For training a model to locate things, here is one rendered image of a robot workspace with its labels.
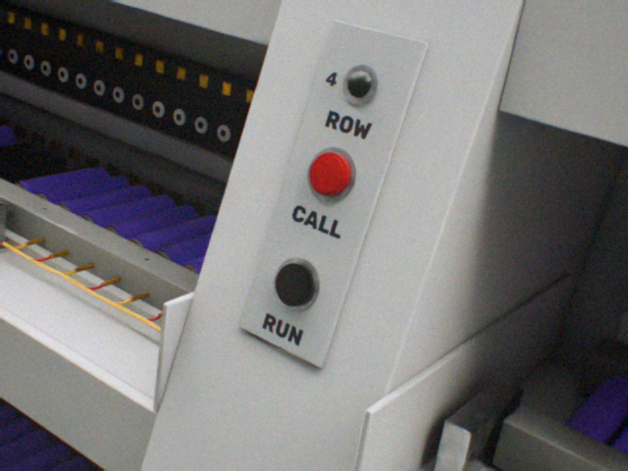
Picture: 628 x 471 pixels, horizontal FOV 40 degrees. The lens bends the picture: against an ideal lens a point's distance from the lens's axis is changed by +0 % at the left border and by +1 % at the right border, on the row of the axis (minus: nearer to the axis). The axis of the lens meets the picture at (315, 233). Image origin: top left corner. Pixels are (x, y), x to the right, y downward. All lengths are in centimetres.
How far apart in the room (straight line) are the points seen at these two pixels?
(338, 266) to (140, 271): 15
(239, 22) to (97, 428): 19
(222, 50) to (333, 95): 31
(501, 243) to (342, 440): 10
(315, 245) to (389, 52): 7
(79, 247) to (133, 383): 11
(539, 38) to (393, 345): 11
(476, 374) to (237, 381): 10
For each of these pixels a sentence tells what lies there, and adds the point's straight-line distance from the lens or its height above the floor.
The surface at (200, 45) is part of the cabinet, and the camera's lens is 63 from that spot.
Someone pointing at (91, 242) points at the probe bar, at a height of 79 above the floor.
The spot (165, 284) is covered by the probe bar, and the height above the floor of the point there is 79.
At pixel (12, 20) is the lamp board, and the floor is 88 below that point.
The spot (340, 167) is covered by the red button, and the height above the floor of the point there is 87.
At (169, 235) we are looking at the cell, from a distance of 49.
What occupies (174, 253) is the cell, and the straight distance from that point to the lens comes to 47.
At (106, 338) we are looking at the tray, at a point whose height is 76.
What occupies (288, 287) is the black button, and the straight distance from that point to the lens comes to 32.
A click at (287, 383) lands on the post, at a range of 33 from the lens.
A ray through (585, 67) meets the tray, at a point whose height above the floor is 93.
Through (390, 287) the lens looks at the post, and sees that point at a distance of 30.
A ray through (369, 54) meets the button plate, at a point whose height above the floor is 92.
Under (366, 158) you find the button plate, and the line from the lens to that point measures 31.
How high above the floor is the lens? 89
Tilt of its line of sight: 8 degrees down
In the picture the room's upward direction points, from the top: 18 degrees clockwise
